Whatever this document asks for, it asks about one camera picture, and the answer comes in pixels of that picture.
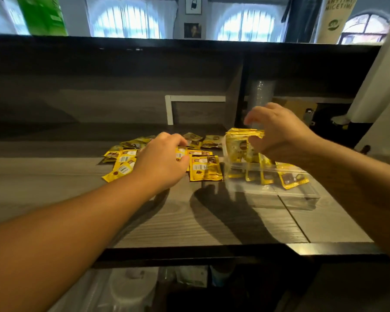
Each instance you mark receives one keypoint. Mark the person's right hand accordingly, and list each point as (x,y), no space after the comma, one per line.
(282,136)

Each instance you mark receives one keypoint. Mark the person's left hand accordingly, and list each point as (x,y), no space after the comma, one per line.
(159,165)

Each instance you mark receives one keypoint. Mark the pile of yellow sachets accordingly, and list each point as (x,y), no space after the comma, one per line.
(204,168)

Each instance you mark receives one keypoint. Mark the row of packets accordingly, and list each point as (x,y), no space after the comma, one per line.
(237,146)

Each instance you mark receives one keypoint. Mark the clear plastic container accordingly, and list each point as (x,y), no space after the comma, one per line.
(279,191)

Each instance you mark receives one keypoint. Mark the person's left forearm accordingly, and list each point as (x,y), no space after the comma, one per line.
(61,240)

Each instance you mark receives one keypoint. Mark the person's right forearm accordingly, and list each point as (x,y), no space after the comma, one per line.
(367,191)

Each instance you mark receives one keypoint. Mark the brown clipboard with metal clip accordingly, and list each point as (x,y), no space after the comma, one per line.
(295,107)

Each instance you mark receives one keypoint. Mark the wrapped stack of clear cups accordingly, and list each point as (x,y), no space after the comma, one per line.
(261,92)

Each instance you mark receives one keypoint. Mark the small white yellow object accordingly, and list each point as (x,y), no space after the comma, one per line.
(340,120)

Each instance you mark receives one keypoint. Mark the white paper packet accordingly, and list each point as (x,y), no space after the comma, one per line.
(191,276)

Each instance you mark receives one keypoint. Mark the dark curtain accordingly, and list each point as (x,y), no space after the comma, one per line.
(304,19)

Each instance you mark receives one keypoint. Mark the white banner with green logo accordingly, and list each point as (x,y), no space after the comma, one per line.
(334,24)

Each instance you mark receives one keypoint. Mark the wrapped stack of white lids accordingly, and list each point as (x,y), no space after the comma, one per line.
(133,289)

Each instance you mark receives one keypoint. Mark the small blue container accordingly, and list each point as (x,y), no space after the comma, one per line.
(221,276)

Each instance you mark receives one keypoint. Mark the arched paned window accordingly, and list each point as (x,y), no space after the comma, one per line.
(364,29)

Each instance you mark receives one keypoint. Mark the clear plastic sleeve of cups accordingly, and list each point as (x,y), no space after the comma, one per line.
(81,295)

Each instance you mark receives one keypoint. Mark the white angled bracket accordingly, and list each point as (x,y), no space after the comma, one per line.
(168,110)

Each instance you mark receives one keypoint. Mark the dark portrait picture frame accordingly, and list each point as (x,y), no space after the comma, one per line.
(192,30)

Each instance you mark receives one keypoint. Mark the light picture frame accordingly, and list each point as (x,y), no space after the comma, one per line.
(193,4)

